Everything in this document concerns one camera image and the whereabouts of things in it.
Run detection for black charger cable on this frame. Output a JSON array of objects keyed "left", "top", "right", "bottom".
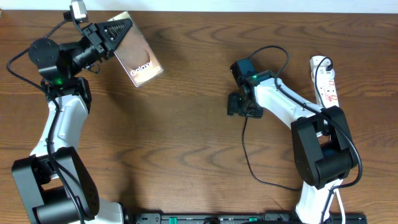
[{"left": 241, "top": 55, "right": 335, "bottom": 192}]

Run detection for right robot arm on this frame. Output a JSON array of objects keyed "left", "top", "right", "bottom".
[{"left": 227, "top": 56, "right": 363, "bottom": 223}]

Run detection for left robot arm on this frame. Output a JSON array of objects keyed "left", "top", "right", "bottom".
[{"left": 12, "top": 19, "right": 132, "bottom": 223}]

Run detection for white power strip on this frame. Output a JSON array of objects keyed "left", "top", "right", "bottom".
[{"left": 310, "top": 55, "right": 339, "bottom": 108}]

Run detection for white power strip cord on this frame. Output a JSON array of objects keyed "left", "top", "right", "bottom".
[{"left": 334, "top": 188, "right": 346, "bottom": 224}]

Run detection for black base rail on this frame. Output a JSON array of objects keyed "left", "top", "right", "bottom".
[{"left": 133, "top": 211, "right": 368, "bottom": 224}]

